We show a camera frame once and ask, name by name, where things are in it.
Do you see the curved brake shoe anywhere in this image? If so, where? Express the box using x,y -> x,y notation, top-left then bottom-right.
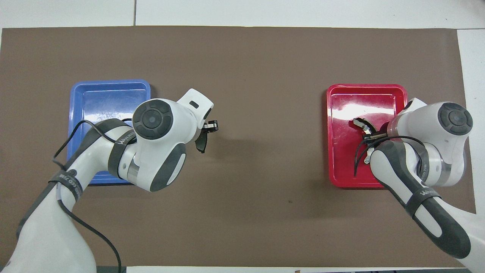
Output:
352,118 -> 379,164

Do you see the red plastic tray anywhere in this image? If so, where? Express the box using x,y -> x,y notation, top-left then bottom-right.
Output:
326,83 -> 409,189

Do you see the brown table mat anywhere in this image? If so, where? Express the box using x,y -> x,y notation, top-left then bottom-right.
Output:
0,26 -> 477,268

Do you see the blue plastic tray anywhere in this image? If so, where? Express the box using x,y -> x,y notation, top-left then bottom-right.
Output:
67,79 -> 151,185

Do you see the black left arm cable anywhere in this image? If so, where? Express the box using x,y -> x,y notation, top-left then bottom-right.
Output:
52,118 -> 137,273

